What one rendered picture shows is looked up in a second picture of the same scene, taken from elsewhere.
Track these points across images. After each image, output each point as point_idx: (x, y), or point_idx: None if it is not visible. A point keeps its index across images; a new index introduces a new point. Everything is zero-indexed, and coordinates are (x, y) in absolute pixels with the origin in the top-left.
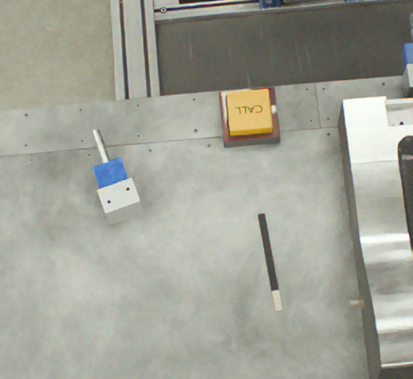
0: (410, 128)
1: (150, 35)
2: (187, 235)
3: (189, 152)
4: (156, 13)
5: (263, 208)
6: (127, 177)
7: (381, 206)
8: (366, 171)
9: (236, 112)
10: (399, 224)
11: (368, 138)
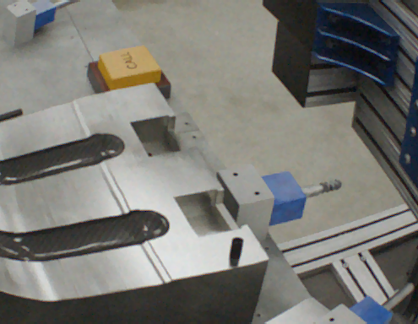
0: (134, 143)
1: (315, 264)
2: None
3: (76, 57)
4: (339, 261)
5: (28, 112)
6: (39, 13)
7: (27, 135)
8: (64, 115)
9: (122, 53)
10: (9, 153)
11: (106, 108)
